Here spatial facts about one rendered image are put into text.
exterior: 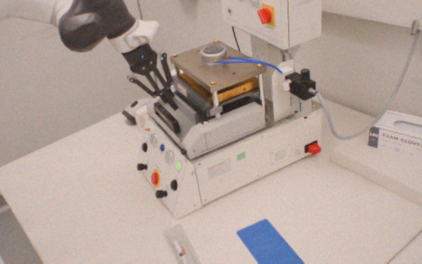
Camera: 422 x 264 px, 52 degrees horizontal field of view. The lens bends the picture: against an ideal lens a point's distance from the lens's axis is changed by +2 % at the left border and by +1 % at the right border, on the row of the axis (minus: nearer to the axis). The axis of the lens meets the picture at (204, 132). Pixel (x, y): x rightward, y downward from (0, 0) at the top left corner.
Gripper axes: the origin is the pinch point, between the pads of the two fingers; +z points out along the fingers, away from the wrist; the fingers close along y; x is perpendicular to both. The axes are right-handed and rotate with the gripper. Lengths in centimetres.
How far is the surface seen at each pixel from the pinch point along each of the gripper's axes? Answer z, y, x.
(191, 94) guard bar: 1.9, -5.9, 2.3
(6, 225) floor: 73, 104, -114
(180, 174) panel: 13.9, 11.0, 13.2
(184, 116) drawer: 8.1, -0.9, -0.1
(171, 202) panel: 21.0, 18.1, 12.6
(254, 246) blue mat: 28.3, 7.6, 37.7
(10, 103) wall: 26, 59, -136
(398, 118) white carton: 38, -52, 29
